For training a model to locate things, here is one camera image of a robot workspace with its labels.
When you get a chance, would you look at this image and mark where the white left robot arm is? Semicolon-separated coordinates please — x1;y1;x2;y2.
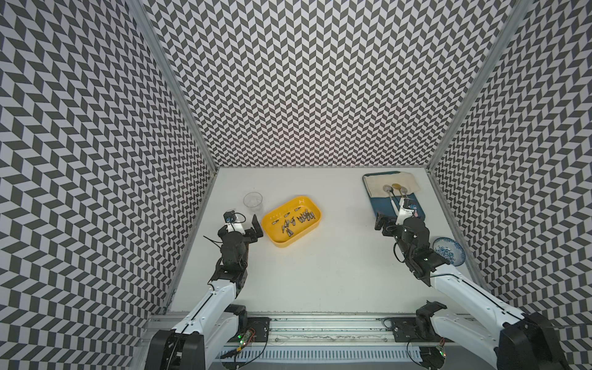
144;211;264;369

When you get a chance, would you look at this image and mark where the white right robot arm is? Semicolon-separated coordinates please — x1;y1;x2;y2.
375;214;570;369

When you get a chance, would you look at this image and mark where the yellow plastic storage box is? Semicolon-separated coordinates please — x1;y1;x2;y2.
261;196;322;248

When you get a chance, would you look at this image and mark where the teal plastic tray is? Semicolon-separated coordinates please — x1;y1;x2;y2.
365;171;426;220

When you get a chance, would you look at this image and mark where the clear plastic cup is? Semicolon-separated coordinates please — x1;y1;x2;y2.
243;191;265;218

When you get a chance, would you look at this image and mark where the beige folded cloth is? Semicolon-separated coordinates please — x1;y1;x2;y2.
362;172;420;198

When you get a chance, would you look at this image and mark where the blue patterned bowl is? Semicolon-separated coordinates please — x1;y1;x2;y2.
432;237;467;267

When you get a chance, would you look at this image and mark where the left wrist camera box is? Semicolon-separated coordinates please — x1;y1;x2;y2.
224;211;237;224

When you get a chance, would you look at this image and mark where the white handled spoon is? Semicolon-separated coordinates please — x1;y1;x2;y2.
382;185;399;217

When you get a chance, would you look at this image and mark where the gold spoon green handle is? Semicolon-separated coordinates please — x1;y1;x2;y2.
392;183;403;200

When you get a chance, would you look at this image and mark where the aluminium corner post left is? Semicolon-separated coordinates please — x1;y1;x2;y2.
126;0;217;172

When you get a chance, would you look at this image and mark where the aluminium corner post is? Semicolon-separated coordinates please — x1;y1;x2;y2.
426;0;533;172
126;0;217;172

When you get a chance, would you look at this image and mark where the aluminium corner post right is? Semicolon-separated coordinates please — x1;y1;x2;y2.
426;0;533;172

